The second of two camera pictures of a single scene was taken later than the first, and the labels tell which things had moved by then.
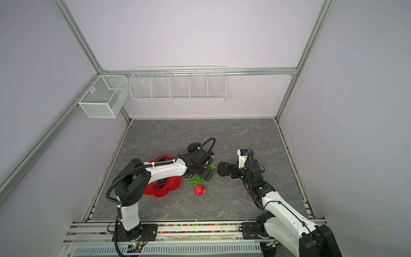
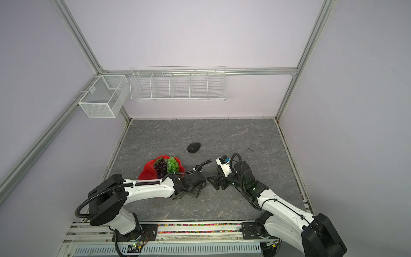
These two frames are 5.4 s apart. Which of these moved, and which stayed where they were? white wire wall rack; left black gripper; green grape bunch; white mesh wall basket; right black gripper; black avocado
Moved: green grape bunch; right black gripper; left black gripper; black avocado
Stayed: white wire wall rack; white mesh wall basket
